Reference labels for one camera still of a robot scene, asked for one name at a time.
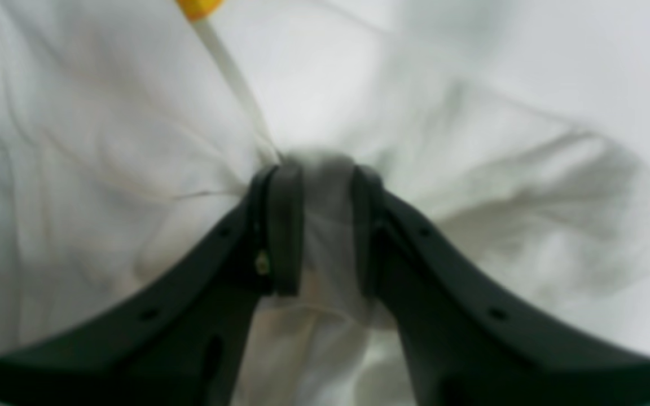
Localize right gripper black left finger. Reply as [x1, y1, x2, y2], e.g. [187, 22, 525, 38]
[0, 164, 304, 405]

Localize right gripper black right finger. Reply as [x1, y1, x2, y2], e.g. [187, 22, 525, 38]
[352, 165, 650, 405]

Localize white T-shirt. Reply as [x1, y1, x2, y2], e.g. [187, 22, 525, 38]
[0, 1, 650, 405]

